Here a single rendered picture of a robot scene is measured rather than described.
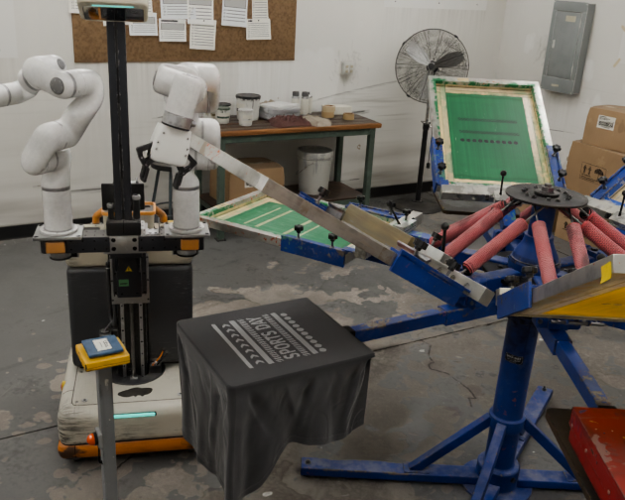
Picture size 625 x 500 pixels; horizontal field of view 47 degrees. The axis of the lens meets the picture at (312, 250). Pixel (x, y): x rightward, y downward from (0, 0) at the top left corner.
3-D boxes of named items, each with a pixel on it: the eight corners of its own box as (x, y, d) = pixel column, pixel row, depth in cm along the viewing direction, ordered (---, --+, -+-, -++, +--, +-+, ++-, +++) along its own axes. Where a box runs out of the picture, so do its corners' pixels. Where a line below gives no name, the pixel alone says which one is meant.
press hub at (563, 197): (492, 525, 290) (550, 203, 242) (432, 468, 321) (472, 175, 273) (561, 496, 308) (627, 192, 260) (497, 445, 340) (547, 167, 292)
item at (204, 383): (227, 514, 214) (229, 388, 198) (176, 432, 250) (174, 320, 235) (236, 511, 215) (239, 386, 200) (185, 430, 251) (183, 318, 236)
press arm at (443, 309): (240, 373, 223) (240, 356, 221) (232, 364, 228) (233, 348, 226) (532, 307, 282) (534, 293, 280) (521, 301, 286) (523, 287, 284)
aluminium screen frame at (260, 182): (261, 191, 175) (269, 178, 174) (179, 140, 222) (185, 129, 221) (454, 303, 221) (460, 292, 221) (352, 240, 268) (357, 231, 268)
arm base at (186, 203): (168, 220, 270) (167, 180, 264) (201, 219, 272) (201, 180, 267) (169, 234, 255) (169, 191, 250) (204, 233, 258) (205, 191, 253)
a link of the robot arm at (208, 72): (172, 110, 233) (218, 111, 236) (171, 121, 213) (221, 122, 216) (172, 58, 228) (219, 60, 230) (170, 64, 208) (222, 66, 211)
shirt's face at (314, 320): (230, 388, 199) (230, 386, 199) (177, 321, 235) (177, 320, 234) (374, 353, 222) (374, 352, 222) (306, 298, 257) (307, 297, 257)
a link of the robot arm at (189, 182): (170, 183, 260) (169, 139, 255) (206, 183, 263) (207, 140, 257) (170, 190, 252) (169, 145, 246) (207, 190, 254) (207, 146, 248)
